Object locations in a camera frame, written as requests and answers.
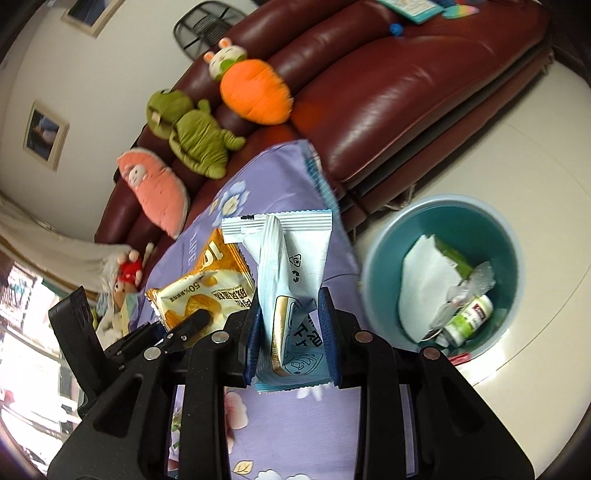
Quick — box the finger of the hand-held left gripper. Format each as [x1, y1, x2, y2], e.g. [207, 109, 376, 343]
[154, 309, 213, 352]

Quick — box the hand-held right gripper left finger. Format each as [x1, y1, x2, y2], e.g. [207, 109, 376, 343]
[46, 302, 264, 480]

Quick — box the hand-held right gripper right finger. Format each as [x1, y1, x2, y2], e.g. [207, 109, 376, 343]
[318, 286, 536, 480]

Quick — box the yellow chip packet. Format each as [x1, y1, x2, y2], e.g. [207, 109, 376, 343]
[145, 228, 257, 333]

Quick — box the light blue snack packet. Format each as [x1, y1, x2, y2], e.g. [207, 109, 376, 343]
[222, 208, 335, 395]

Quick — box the white green supplement bottle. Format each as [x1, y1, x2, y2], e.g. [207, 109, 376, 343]
[441, 294, 495, 347]

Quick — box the clear plastic wrapper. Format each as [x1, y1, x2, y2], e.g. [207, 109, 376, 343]
[434, 261, 497, 333]

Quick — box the teal trash bin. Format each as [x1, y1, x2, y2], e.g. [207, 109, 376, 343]
[360, 194, 527, 358]

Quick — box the pale plush toy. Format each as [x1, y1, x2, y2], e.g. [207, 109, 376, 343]
[95, 295, 139, 344]

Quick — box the window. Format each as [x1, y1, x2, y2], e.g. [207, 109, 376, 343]
[0, 263, 93, 462]

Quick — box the small red doll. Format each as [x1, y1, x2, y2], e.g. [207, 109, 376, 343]
[99, 242, 155, 305]

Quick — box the white cloth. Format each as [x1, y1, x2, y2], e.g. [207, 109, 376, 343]
[0, 194, 125, 296]

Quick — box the white paper tissue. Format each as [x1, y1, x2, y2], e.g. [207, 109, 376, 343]
[398, 234, 465, 343]

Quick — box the pink plush toy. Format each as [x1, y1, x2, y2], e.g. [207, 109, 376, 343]
[115, 148, 191, 240]

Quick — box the green packet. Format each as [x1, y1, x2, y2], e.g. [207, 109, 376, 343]
[434, 237, 474, 280]

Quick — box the purple floral blanket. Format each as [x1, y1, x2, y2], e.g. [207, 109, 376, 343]
[124, 138, 416, 480]

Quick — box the green frog plush toy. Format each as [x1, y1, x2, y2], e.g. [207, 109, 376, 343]
[147, 89, 247, 181]

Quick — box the orange carrot bunny plush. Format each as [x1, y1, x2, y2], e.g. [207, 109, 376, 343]
[203, 38, 295, 125]

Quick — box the dark red leather sofa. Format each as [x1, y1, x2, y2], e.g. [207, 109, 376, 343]
[95, 0, 555, 245]

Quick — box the black mesh chair back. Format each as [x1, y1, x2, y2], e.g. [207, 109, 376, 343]
[173, 0, 259, 61]

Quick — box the teal book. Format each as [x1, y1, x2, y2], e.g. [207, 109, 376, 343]
[376, 0, 446, 24]

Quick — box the rainbow coloured item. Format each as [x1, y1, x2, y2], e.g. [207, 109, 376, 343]
[443, 2, 481, 19]

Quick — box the framed wall picture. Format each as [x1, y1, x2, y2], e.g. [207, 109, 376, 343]
[60, 0, 125, 38]
[22, 100, 70, 172]

